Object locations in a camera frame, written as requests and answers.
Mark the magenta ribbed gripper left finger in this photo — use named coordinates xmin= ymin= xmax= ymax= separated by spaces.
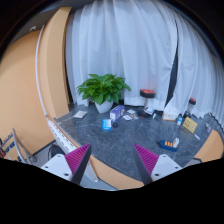
xmin=65 ymin=144 xmax=91 ymax=185

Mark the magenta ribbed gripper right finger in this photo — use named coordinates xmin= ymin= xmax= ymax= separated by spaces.
xmin=133 ymin=144 xmax=159 ymax=185

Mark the white charger plug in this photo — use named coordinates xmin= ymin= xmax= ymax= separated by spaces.
xmin=173 ymin=138 xmax=179 ymax=148

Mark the white perforated strip table edge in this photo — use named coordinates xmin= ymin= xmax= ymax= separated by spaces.
xmin=47 ymin=118 xmax=98 ymax=182

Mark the white packet on table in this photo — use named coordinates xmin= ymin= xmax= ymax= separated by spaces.
xmin=74 ymin=110 xmax=87 ymax=119

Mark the flat packets pile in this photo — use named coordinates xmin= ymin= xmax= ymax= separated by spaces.
xmin=123 ymin=109 xmax=138 ymax=121

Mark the small blue box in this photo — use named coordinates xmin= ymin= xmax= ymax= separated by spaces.
xmin=102 ymin=119 xmax=112 ymax=131

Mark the black round object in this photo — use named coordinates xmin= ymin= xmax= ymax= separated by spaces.
xmin=137 ymin=109 xmax=151 ymax=118

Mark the white tissue box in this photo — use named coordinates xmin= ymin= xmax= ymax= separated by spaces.
xmin=162 ymin=97 xmax=179 ymax=121

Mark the small white blue bottle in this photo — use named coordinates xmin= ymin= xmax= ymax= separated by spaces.
xmin=177 ymin=115 xmax=183 ymax=126

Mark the purple white cardboard box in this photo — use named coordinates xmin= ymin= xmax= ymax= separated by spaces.
xmin=110 ymin=105 xmax=125 ymax=122

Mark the yellow card sign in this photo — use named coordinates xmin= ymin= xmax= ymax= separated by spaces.
xmin=183 ymin=117 xmax=197 ymax=133

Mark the green potted plant white pot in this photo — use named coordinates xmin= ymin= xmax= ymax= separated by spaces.
xmin=77 ymin=74 xmax=131 ymax=113

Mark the white curtain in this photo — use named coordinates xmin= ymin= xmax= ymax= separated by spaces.
xmin=66 ymin=0 xmax=224 ymax=127

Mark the grey metal chair frame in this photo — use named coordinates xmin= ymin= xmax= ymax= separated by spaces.
xmin=12 ymin=129 xmax=37 ymax=165

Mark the white cable duct on wall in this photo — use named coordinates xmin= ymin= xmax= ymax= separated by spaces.
xmin=34 ymin=25 xmax=51 ymax=118

